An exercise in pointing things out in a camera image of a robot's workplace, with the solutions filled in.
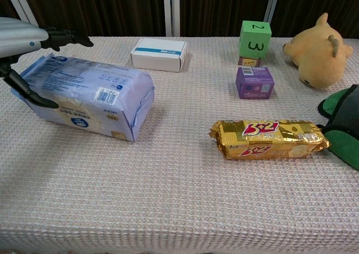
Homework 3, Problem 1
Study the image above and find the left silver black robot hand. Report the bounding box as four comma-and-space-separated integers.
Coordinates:
0, 16, 94, 109

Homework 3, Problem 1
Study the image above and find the blue tissue pack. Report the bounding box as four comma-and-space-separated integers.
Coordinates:
10, 53, 156, 142

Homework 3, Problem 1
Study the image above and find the dark brown curtain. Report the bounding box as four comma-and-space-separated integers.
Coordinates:
0, 0, 359, 38

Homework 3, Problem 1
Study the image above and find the white cardboard box blue stripe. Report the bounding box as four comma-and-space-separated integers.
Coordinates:
130, 38, 188, 73

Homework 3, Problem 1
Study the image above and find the beige waffle tablecloth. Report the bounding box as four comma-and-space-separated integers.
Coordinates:
0, 36, 359, 254

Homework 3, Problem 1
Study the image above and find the small brown box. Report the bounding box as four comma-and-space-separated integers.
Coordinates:
238, 56, 262, 67

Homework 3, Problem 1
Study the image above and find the green numbered foam cube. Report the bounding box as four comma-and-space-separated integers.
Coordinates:
238, 20, 273, 60

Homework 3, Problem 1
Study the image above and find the purple small carton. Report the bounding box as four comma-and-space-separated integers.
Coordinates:
235, 66, 275, 100

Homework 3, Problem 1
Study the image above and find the gold biscuit pack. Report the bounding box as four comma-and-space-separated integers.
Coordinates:
209, 119, 332, 161

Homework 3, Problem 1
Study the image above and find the yellow plush toy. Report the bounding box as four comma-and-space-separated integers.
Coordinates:
282, 12, 354, 90

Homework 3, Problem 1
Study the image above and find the green and grey cloth item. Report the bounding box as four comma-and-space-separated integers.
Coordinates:
317, 84, 359, 172

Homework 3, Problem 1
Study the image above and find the white slanted frame bar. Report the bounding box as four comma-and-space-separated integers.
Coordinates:
263, 0, 282, 24
2, 0, 39, 26

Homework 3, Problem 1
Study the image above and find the white vertical frame post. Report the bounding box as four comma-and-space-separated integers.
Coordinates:
163, 0, 181, 37

